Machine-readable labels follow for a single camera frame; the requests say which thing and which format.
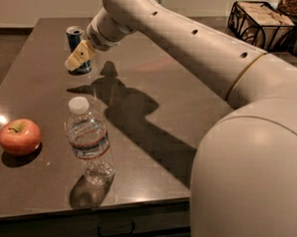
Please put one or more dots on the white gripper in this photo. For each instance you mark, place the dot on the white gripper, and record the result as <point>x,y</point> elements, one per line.
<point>100,38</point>

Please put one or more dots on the blue silver redbull can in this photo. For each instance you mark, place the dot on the blue silver redbull can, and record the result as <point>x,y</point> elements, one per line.
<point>76,62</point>

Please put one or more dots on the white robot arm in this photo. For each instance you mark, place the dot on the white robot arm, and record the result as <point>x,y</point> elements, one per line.
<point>244,175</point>

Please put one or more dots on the clear plastic water bottle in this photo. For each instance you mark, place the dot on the clear plastic water bottle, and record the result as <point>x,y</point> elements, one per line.
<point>87,133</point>

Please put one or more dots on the red apple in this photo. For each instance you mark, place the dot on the red apple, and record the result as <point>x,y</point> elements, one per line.
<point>20,137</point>

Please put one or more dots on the black wire napkin basket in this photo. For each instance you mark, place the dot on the black wire napkin basket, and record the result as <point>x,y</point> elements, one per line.
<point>259,24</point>

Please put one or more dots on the left drawer handle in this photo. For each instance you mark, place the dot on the left drawer handle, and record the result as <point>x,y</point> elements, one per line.
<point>116,229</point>

